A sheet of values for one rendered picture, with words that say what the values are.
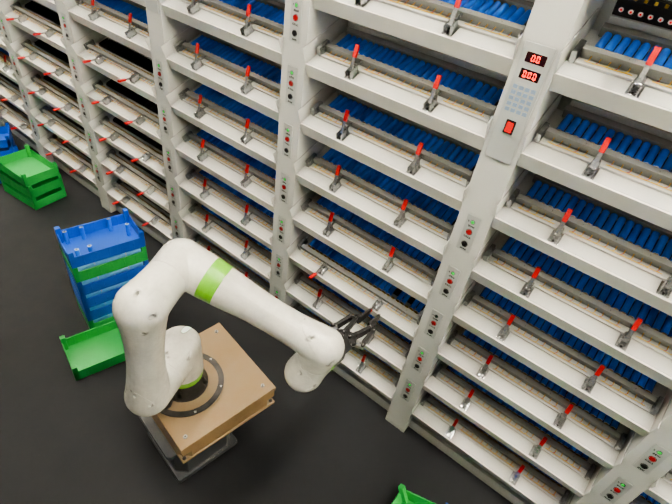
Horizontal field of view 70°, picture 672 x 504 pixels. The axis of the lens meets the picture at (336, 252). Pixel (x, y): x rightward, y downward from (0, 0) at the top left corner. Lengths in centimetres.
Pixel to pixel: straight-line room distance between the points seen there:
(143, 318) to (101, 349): 126
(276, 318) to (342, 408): 101
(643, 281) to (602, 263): 10
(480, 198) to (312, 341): 59
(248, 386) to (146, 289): 70
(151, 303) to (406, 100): 84
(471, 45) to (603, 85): 30
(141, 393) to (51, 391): 93
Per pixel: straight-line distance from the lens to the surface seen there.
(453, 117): 134
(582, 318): 147
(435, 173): 144
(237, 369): 178
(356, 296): 182
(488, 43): 127
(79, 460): 213
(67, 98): 317
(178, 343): 155
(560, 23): 119
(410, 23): 134
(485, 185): 133
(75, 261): 219
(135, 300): 115
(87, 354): 240
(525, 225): 136
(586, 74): 122
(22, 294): 277
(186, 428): 168
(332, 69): 152
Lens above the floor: 182
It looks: 40 degrees down
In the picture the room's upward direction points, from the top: 9 degrees clockwise
